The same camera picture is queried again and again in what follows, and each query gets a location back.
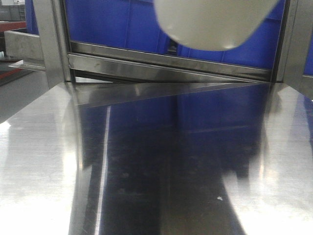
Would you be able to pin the blue crate behind left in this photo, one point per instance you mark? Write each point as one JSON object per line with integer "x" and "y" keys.
{"x": 130, "y": 24}

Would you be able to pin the blue crate far right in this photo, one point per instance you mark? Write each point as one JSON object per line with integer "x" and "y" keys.
{"x": 308, "y": 70}

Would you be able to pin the steel shelf frame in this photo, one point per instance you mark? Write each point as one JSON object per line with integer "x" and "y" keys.
{"x": 53, "y": 51}

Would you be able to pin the blue crate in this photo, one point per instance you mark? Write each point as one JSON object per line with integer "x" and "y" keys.
{"x": 308, "y": 70}
{"x": 130, "y": 24}
{"x": 30, "y": 18}
{"x": 258, "y": 51}

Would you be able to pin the blue crate far left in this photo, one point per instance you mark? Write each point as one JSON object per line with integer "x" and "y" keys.
{"x": 30, "y": 18}

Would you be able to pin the blue crate behind right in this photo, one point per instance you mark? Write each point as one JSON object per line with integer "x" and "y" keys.
{"x": 258, "y": 51}

